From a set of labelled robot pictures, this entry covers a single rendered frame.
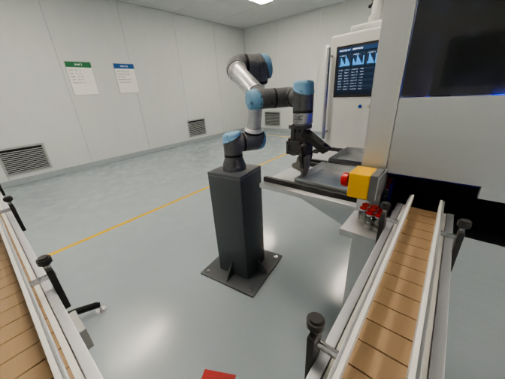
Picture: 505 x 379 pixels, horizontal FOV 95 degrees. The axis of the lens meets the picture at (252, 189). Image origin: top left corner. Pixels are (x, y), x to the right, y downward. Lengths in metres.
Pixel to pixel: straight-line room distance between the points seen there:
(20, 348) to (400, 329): 0.53
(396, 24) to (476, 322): 0.79
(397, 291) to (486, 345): 0.54
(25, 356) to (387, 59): 0.87
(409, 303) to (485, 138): 0.41
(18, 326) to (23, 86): 5.03
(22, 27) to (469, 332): 5.82
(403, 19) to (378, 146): 0.29
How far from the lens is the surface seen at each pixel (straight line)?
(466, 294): 0.89
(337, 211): 0.96
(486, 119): 0.71
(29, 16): 5.65
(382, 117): 0.72
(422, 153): 0.72
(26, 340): 0.52
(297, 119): 0.91
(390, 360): 0.39
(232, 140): 1.40
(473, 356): 1.03
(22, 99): 5.43
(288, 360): 1.45
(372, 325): 0.42
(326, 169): 1.16
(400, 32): 0.72
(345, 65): 1.84
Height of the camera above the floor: 1.25
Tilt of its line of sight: 23 degrees down
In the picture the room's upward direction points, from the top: 3 degrees counter-clockwise
